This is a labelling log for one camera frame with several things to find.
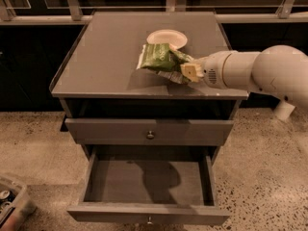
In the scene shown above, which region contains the clear plastic bin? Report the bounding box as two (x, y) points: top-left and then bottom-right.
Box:
(0, 174), (36, 231)

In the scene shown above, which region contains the grey open middle drawer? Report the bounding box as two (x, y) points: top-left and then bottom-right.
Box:
(67, 145), (230, 226)

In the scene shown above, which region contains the white bowl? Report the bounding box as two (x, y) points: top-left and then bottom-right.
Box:
(146, 29), (188, 49)

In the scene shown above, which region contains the grey drawer cabinet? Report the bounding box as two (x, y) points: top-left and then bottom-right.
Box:
(48, 11), (251, 227)

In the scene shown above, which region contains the green jalapeno chip bag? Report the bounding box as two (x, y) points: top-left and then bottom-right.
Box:
(137, 43), (193, 84)

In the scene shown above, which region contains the metal can in bin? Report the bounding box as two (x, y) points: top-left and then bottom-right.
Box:
(0, 191), (11, 201)

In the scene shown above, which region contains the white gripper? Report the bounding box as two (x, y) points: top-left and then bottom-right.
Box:
(181, 51), (235, 90)

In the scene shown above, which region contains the brass top drawer knob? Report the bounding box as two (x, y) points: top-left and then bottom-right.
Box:
(146, 131), (155, 140)

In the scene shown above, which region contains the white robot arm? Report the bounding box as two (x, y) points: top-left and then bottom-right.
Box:
(181, 45), (308, 110)

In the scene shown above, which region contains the white diagonal pole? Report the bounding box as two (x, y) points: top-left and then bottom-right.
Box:
(273, 100), (295, 120)

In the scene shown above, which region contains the metal railing frame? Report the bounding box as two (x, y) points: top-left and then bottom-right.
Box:
(0, 0), (308, 25)

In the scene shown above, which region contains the grey top drawer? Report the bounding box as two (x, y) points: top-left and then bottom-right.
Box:
(65, 118), (234, 146)

